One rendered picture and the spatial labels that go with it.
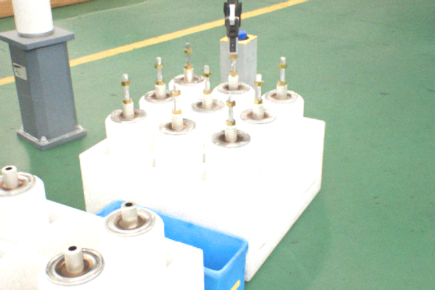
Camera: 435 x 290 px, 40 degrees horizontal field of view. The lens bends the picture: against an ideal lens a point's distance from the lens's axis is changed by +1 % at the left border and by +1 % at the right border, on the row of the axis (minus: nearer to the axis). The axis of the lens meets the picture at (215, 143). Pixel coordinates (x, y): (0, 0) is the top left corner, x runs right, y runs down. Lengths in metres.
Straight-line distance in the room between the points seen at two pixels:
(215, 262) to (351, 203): 0.42
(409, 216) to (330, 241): 0.21
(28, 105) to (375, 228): 0.96
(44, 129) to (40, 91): 0.11
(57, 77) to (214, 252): 0.77
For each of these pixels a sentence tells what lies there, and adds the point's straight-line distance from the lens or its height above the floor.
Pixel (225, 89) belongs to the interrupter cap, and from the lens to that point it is 1.36.
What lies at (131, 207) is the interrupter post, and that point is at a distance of 0.87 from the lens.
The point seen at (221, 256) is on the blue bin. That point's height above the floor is 0.07.
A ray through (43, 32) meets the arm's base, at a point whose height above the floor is 0.31.
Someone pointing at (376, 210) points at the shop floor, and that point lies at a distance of 1.41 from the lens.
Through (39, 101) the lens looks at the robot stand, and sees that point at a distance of 1.69.
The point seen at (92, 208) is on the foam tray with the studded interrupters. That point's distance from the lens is 1.31.
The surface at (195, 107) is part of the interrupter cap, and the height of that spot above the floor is 0.25.
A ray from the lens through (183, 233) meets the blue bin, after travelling 1.14.
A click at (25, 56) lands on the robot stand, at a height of 0.26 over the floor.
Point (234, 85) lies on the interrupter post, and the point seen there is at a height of 0.26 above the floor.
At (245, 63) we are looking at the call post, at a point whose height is 0.26.
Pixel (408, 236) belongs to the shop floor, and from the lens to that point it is 1.34.
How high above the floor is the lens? 0.74
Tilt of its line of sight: 26 degrees down
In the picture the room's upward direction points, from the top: 1 degrees counter-clockwise
